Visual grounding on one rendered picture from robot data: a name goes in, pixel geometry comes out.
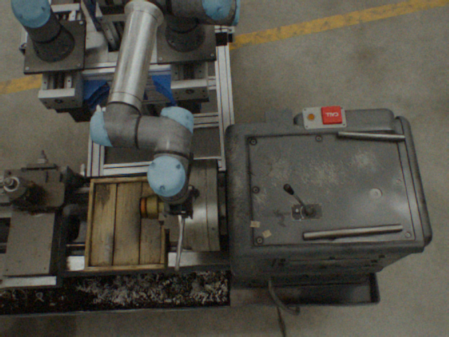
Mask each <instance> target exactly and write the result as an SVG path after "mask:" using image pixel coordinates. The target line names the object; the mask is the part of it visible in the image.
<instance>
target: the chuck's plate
mask: <svg viewBox="0 0 449 337"><path fill-rule="evenodd" d="M218 174H219V167H218V159H217V158H210V159H207V161H206V211H207V223H208V240H209V245H210V250H211V251H220V250H221V249H222V235H221V234H220V223H219V211H218Z"/></svg>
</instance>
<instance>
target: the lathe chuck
mask: <svg viewBox="0 0 449 337"><path fill-rule="evenodd" d="M206 161H207V159H194V162H193V166H192V172H190V177H189V184H190V185H193V186H194V187H195V189H198V190H199V191H200V195H199V197H197V198H196V200H195V202H193V204H194V208H193V211H194V213H193V220H192V219H190V217H188V219H185V225H184V236H183V242H182V246H183V247H185V246H187V245H189V247H191V248H192V249H183V251H184V252H185V253H190V252H192V251H210V245H209V240H208V223H207V211H206ZM181 218H182V217H181V216H178V231H180V224H181Z"/></svg>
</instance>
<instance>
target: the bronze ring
mask: <svg viewBox="0 0 449 337"><path fill-rule="evenodd" d="M162 210H163V202H158V195H148V197H140V200H139V213H140V218H141V219H147V218H149V219H157V220H158V214H159V213H162Z"/></svg>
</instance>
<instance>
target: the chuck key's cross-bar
mask: <svg viewBox="0 0 449 337"><path fill-rule="evenodd" d="M184 225H185V219H183V218H181V224H180V234H178V245H177V250H176V261H175V267H174V270H175V271H178V270H179V265H180V259H181V253H182V242H183V236H184Z"/></svg>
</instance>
